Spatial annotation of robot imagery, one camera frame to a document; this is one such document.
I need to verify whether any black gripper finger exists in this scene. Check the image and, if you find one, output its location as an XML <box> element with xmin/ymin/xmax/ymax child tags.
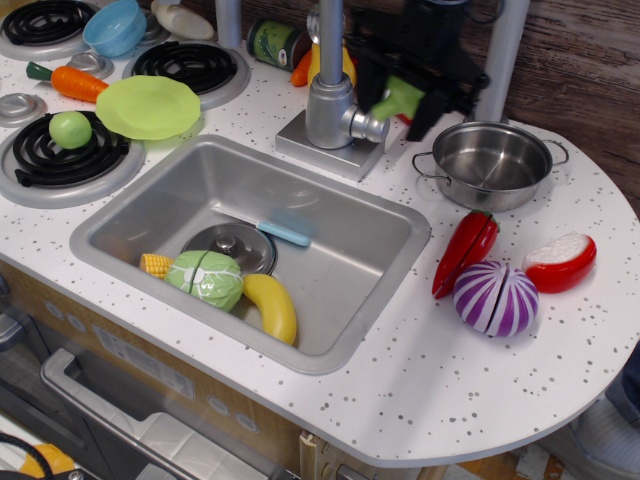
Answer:
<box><xmin>356</xmin><ymin>52</ymin><xmax>395</xmax><ymax>115</ymax></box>
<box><xmin>406</xmin><ymin>89</ymin><xmax>473</xmax><ymax>142</ymax></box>

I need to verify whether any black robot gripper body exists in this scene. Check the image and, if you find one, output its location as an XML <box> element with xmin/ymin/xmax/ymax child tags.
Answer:
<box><xmin>347</xmin><ymin>1</ymin><xmax>489</xmax><ymax>107</ymax></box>

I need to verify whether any green toy broccoli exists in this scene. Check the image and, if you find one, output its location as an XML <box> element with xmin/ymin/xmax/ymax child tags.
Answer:
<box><xmin>370</xmin><ymin>76</ymin><xmax>425</xmax><ymax>121</ymax></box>

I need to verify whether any steel pot lid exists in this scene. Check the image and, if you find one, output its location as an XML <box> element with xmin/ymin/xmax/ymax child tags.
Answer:
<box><xmin>182</xmin><ymin>222</ymin><xmax>277</xmax><ymax>275</ymax></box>

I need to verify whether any yellow toy pear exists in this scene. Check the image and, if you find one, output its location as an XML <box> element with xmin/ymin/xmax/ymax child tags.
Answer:
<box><xmin>307</xmin><ymin>43</ymin><xmax>357</xmax><ymax>87</ymax></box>

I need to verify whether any red toy ketchup bottle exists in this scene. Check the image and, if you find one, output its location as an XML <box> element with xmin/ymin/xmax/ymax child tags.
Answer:
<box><xmin>396</xmin><ymin>114</ymin><xmax>413</xmax><ymax>125</ymax></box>

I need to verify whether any silver toy faucet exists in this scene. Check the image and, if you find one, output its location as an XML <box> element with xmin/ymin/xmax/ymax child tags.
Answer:
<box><xmin>275</xmin><ymin>1</ymin><xmax>390</xmax><ymax>181</ymax></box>

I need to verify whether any small orange toy vegetable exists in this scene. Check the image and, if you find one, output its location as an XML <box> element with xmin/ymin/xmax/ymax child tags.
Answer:
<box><xmin>290</xmin><ymin>50</ymin><xmax>312</xmax><ymax>87</ymax></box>

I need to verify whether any grey support pole right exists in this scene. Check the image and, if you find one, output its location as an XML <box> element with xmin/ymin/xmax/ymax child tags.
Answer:
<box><xmin>467</xmin><ymin>0</ymin><xmax>531</xmax><ymax>123</ymax></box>

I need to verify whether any grey support pole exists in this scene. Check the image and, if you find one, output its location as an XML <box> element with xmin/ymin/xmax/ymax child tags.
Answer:
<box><xmin>215</xmin><ymin>0</ymin><xmax>242</xmax><ymax>49</ymax></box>
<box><xmin>467</xmin><ymin>0</ymin><xmax>531</xmax><ymax>123</ymax></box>

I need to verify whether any green labelled toy can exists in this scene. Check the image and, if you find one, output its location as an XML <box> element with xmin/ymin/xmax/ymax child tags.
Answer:
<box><xmin>246</xmin><ymin>19</ymin><xmax>311</xmax><ymax>72</ymax></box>

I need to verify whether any red toy chili pepper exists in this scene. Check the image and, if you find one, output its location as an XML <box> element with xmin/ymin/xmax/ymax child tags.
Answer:
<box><xmin>432</xmin><ymin>210</ymin><xmax>500</xmax><ymax>299</ymax></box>

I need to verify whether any back right stove burner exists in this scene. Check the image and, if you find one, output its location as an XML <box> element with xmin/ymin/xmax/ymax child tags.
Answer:
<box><xmin>123</xmin><ymin>41</ymin><xmax>250</xmax><ymax>111</ymax></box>

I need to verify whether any stove burner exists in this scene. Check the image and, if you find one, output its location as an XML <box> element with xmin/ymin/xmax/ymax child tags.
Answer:
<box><xmin>123</xmin><ymin>41</ymin><xmax>250</xmax><ymax>111</ymax></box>
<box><xmin>1</xmin><ymin>111</ymin><xmax>146</xmax><ymax>209</ymax></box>
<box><xmin>1</xmin><ymin>1</ymin><xmax>100</xmax><ymax>62</ymax></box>

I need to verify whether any grey support pole left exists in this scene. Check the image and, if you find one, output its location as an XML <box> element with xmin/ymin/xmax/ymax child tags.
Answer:
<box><xmin>215</xmin><ymin>0</ymin><xmax>242</xmax><ymax>49</ymax></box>

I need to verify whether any grey toy sink basin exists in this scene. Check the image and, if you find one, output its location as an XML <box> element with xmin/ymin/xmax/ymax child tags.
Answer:
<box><xmin>70</xmin><ymin>135</ymin><xmax>431</xmax><ymax>374</ymax></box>

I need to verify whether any light blue toy stick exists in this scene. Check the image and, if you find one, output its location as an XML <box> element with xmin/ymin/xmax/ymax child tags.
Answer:
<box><xmin>256</xmin><ymin>221</ymin><xmax>311</xmax><ymax>247</ymax></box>

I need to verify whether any purple striped toy onion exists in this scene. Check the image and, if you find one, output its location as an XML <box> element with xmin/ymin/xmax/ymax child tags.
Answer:
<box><xmin>453</xmin><ymin>261</ymin><xmax>539</xmax><ymax>337</ymax></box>

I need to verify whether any red white toy wedge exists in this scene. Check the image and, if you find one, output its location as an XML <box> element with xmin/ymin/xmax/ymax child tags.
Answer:
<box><xmin>522</xmin><ymin>232</ymin><xmax>597</xmax><ymax>293</ymax></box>

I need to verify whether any silver stove knob back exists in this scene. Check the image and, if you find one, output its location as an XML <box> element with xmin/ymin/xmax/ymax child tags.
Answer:
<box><xmin>139</xmin><ymin>9</ymin><xmax>171</xmax><ymax>46</ymax></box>

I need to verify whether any silver stove knob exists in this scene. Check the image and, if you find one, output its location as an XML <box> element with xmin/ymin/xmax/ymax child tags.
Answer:
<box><xmin>139</xmin><ymin>9</ymin><xmax>171</xmax><ymax>46</ymax></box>
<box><xmin>0</xmin><ymin>93</ymin><xmax>47</xmax><ymax>128</ymax></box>
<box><xmin>67</xmin><ymin>51</ymin><xmax>114</xmax><ymax>80</ymax></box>

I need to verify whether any light green toy plate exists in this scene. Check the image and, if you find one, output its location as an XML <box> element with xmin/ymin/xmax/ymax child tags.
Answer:
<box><xmin>95</xmin><ymin>75</ymin><xmax>201</xmax><ymax>140</ymax></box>

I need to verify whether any yellow toy banana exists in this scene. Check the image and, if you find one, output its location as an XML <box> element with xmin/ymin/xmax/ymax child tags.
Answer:
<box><xmin>243</xmin><ymin>274</ymin><xmax>298</xmax><ymax>345</ymax></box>

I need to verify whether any light blue toy bowl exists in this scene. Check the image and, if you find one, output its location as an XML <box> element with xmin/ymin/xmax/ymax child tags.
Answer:
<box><xmin>83</xmin><ymin>0</ymin><xmax>147</xmax><ymax>58</ymax></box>

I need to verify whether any green toy cabbage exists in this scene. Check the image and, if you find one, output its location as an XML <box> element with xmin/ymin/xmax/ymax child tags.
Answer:
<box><xmin>164</xmin><ymin>250</ymin><xmax>244</xmax><ymax>312</ymax></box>

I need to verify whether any yellow toy corn cob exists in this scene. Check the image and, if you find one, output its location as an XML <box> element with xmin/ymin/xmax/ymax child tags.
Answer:
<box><xmin>139</xmin><ymin>253</ymin><xmax>174</xmax><ymax>280</ymax></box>

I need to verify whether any orange toy carrot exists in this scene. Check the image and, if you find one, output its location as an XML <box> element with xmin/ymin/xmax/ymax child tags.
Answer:
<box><xmin>26</xmin><ymin>62</ymin><xmax>109</xmax><ymax>103</ymax></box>

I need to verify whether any green toy apple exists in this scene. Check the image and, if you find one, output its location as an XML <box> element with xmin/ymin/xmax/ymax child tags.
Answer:
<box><xmin>48</xmin><ymin>111</ymin><xmax>93</xmax><ymax>149</ymax></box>

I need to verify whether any silver stove knob upper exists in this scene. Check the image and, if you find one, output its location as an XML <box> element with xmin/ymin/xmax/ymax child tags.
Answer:
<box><xmin>67</xmin><ymin>51</ymin><xmax>114</xmax><ymax>80</ymax></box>

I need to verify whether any back left stove burner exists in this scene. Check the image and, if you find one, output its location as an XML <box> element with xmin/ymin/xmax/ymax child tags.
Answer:
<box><xmin>1</xmin><ymin>1</ymin><xmax>100</xmax><ymax>62</ymax></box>

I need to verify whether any front left stove burner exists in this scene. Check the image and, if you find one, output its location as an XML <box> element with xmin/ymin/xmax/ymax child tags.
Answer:
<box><xmin>1</xmin><ymin>111</ymin><xmax>146</xmax><ymax>209</ymax></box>

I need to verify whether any silver stove knob left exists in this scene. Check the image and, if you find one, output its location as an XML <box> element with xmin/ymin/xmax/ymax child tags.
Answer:
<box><xmin>0</xmin><ymin>93</ymin><xmax>47</xmax><ymax>128</ymax></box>

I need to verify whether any yellow object bottom left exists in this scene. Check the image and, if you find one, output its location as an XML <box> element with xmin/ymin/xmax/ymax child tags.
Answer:
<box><xmin>19</xmin><ymin>444</ymin><xmax>76</xmax><ymax>479</ymax></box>

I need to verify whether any steel pot with handles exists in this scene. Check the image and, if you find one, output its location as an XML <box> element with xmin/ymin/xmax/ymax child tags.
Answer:
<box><xmin>412</xmin><ymin>121</ymin><xmax>570</xmax><ymax>213</ymax></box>

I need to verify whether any grey oven door handle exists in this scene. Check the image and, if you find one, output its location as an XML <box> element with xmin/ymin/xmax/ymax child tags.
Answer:
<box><xmin>41</xmin><ymin>348</ymin><xmax>293</xmax><ymax>479</ymax></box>

